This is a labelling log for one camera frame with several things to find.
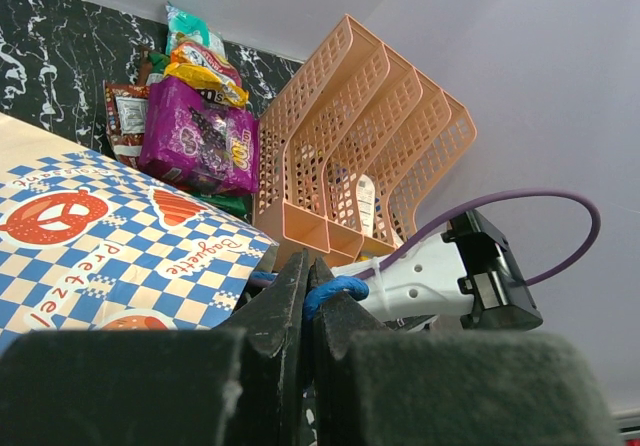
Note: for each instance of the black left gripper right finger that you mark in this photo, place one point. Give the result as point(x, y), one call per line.
point(376, 386)

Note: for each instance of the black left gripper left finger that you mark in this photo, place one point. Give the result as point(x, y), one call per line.
point(239, 383)

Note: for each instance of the checkered paper bag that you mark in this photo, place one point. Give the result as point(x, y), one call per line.
point(92, 246)

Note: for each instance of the purple snack bag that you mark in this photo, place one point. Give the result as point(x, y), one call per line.
point(244, 147)

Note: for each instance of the yellow M&M's candy bag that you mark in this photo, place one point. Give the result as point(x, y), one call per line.
point(215, 86)

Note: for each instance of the orange Doritos bag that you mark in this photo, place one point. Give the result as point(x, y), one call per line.
point(126, 110)

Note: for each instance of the orange Fox's candy bag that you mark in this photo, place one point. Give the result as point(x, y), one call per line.
point(196, 54)

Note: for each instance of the teal mint candy bag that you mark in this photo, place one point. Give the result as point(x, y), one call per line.
point(184, 25)

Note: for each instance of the brown Kettle chips bag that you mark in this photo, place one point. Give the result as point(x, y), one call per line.
point(152, 65)

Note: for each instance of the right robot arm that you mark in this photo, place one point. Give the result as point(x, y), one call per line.
point(464, 279)

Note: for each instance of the white label card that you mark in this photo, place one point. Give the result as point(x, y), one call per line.
point(365, 195)

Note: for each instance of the pink desk organizer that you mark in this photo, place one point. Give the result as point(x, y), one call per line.
point(355, 107)

